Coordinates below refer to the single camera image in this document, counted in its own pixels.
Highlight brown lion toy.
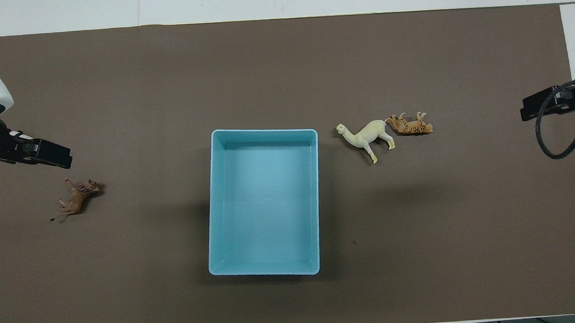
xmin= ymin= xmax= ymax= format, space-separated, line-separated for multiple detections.
xmin=48 ymin=176 xmax=102 ymax=223

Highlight orange striped tiger toy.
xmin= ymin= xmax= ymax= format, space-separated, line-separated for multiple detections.
xmin=384 ymin=111 xmax=434 ymax=137

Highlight cream alpaca toy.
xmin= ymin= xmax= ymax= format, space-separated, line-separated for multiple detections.
xmin=335 ymin=119 xmax=397 ymax=166

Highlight light blue storage box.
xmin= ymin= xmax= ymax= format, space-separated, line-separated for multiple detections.
xmin=201 ymin=124 xmax=325 ymax=281

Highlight brown table mat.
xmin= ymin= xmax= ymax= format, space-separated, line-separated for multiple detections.
xmin=0 ymin=3 xmax=575 ymax=323

